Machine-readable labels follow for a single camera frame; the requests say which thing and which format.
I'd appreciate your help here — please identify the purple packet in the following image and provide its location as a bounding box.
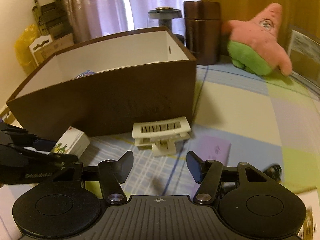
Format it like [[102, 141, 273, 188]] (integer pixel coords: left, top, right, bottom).
[[189, 135, 231, 166]]

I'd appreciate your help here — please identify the white parrot medicine box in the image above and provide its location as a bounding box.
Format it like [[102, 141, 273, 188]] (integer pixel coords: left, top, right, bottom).
[[51, 126, 90, 158]]

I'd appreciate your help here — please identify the white hair claw clip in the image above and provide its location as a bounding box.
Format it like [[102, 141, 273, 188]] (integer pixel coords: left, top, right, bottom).
[[132, 116, 191, 157]]

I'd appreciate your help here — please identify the black cable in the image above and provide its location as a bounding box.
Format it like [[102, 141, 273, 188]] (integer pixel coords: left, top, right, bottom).
[[265, 164, 283, 181]]

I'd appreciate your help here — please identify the checkered bed sheet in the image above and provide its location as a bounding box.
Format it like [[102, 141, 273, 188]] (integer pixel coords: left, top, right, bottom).
[[80, 57, 319, 196]]

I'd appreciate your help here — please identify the brown cardboard storage box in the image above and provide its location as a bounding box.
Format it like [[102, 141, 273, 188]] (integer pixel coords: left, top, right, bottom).
[[7, 27, 196, 140]]

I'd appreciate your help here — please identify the blue white small box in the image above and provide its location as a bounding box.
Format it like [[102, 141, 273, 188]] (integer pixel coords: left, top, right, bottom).
[[76, 70, 95, 79]]

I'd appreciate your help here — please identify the yellow plastic bag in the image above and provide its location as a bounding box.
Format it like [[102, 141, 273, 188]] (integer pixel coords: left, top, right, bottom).
[[14, 24, 40, 75]]

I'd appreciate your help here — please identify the pink star plush toy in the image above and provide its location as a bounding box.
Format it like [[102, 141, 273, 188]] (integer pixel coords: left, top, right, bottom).
[[221, 3, 292, 76]]

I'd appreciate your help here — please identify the brown metal canister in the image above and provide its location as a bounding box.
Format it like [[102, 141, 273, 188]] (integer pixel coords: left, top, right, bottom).
[[183, 1, 221, 66]]

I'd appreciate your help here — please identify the glass jar dark lid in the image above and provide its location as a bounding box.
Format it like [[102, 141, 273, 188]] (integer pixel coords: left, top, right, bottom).
[[147, 7, 185, 44]]

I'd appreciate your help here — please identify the purple lace curtain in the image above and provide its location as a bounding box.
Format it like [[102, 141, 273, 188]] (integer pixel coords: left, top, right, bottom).
[[63, 0, 199, 43]]

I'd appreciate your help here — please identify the glass picture frame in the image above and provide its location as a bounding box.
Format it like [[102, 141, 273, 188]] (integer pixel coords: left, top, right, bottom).
[[287, 26, 319, 87]]

